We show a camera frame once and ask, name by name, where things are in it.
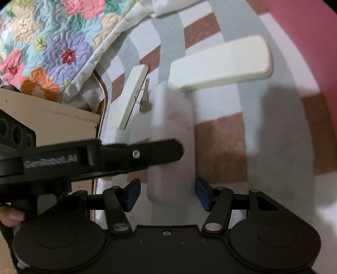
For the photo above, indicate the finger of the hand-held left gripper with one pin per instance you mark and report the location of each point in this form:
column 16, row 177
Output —
column 137, row 155

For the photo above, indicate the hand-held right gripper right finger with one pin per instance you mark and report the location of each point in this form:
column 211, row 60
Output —
column 202, row 195

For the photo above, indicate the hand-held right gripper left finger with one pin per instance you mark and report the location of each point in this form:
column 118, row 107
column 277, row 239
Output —
column 133, row 193

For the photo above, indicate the cream bar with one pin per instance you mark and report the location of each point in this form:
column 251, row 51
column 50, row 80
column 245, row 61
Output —
column 130, row 97

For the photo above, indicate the two-tone cream long case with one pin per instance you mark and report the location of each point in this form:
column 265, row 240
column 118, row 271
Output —
column 223, row 63

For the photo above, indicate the pink cardboard box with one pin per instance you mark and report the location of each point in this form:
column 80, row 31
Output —
column 302, row 31

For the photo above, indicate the person's left hand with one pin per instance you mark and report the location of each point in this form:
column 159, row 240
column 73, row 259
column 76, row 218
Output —
column 10, row 216

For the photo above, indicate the striped rug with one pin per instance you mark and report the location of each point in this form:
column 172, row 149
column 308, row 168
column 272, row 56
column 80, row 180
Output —
column 237, row 126

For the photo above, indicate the floral quilt bedspread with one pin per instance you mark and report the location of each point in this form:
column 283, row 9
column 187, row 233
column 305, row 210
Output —
column 105, row 47

